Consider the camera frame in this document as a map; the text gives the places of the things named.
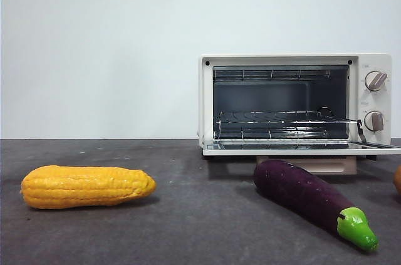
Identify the purple eggplant with green stem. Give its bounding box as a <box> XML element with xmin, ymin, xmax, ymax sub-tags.
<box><xmin>253</xmin><ymin>158</ymin><xmax>379</xmax><ymax>252</ymax></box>

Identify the oven knob with slanted pointer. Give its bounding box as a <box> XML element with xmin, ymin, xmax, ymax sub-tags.
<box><xmin>365</xmin><ymin>71</ymin><xmax>388</xmax><ymax>92</ymax></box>

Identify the oven knob with upright pointer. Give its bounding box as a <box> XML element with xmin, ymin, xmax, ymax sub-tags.
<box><xmin>363</xmin><ymin>110</ymin><xmax>386</xmax><ymax>132</ymax></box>

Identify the glass oven door with handle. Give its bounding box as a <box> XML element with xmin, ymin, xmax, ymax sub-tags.
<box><xmin>202</xmin><ymin>138</ymin><xmax>401</xmax><ymax>176</ymax></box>

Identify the orange round fruit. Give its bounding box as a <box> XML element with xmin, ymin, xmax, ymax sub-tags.
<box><xmin>393</xmin><ymin>165</ymin><xmax>401</xmax><ymax>195</ymax></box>

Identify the metal wire oven rack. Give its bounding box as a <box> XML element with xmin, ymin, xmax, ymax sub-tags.
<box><xmin>216</xmin><ymin>110</ymin><xmax>362</xmax><ymax>126</ymax></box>

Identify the cream toaster oven housing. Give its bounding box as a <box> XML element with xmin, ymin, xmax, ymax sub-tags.
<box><xmin>197</xmin><ymin>53</ymin><xmax>393</xmax><ymax>161</ymax></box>

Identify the yellow corn cob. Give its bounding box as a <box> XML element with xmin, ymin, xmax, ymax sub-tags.
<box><xmin>21</xmin><ymin>165</ymin><xmax>158</xmax><ymax>210</ymax></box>

